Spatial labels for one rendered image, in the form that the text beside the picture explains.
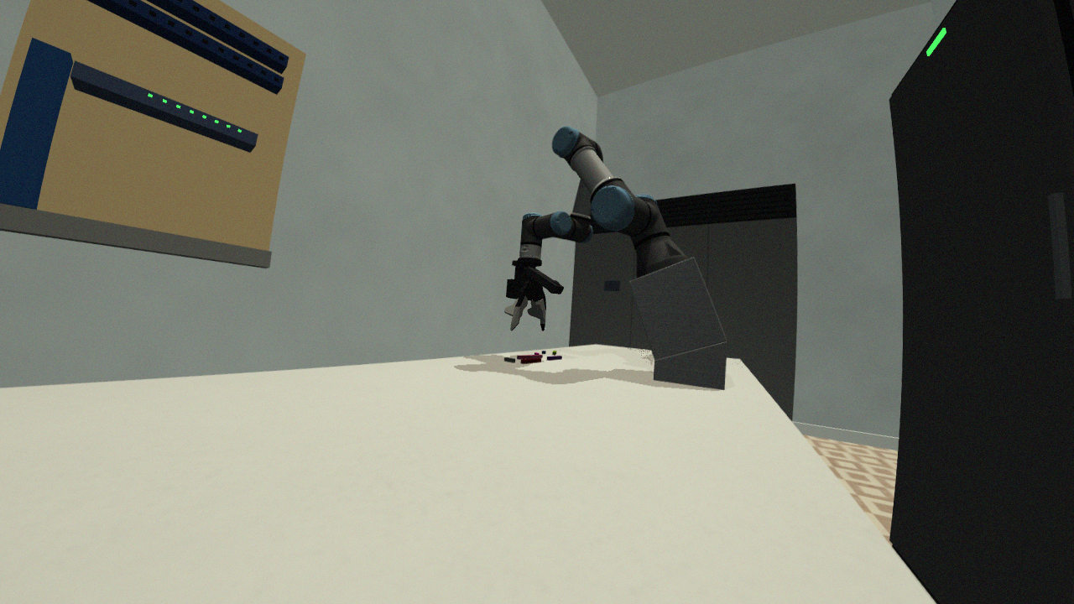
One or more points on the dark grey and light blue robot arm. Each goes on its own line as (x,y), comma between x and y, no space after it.
(613,208)

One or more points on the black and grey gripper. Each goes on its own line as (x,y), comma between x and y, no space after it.
(524,290)

